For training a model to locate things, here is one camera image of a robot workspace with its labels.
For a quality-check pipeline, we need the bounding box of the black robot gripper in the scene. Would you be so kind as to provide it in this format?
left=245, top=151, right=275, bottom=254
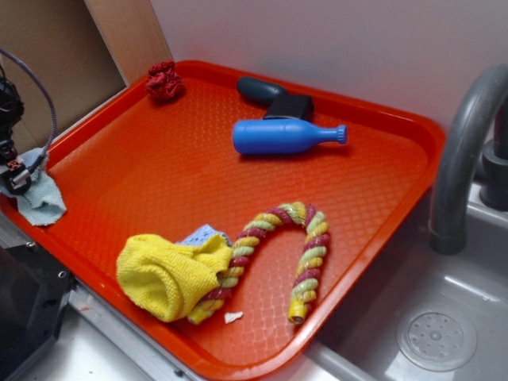
left=1, top=67, right=32, bottom=195

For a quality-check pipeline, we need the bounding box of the light blue cloth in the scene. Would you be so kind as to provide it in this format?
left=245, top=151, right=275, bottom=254
left=16, top=156, right=67, bottom=226

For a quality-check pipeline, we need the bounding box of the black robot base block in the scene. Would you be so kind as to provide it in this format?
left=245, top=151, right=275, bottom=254
left=1, top=242, right=73, bottom=380

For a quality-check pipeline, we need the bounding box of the crumpled red cloth ball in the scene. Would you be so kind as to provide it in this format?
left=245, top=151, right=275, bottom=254
left=144, top=60, right=185, bottom=101

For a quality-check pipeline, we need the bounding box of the yellow knitted cloth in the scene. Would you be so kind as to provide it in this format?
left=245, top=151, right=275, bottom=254
left=117, top=233, right=233, bottom=322

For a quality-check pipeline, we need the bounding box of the small blue knitted cloth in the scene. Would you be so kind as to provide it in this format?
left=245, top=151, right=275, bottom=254
left=177, top=225, right=232, bottom=250

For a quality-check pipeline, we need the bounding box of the wooden board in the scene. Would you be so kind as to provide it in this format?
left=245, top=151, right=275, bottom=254
left=85, top=0, right=171, bottom=87

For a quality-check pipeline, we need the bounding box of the orange plastic tray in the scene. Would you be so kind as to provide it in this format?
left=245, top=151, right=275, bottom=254
left=1, top=61, right=445, bottom=380

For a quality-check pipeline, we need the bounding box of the blue plastic bottle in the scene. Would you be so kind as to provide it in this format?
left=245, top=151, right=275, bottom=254
left=233, top=119, right=348, bottom=155

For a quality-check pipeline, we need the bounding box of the small white paper scrap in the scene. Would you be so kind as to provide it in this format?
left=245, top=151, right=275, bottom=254
left=224, top=311, right=244, bottom=324

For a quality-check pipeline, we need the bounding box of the dark grey black brush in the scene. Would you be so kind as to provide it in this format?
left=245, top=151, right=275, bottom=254
left=236, top=76, right=314, bottom=121

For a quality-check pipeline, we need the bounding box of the grey sink basin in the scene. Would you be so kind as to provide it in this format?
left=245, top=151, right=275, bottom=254
left=305, top=174, right=508, bottom=381

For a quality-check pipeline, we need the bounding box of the grey curved faucet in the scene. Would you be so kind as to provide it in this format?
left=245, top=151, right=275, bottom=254
left=429, top=63, right=507, bottom=255

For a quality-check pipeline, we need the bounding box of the round sink drain cover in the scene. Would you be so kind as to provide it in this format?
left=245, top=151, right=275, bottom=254
left=396, top=303, right=477, bottom=372

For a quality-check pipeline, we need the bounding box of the grey braided cable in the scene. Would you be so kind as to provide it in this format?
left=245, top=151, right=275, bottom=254
left=0, top=48, right=58, bottom=175

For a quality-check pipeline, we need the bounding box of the multicolour twisted rope toy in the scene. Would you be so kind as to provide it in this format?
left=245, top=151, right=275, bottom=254
left=187, top=202, right=330, bottom=325

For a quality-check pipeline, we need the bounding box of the dark grey faucet handle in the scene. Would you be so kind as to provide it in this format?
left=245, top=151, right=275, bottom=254
left=479, top=100, right=507, bottom=212

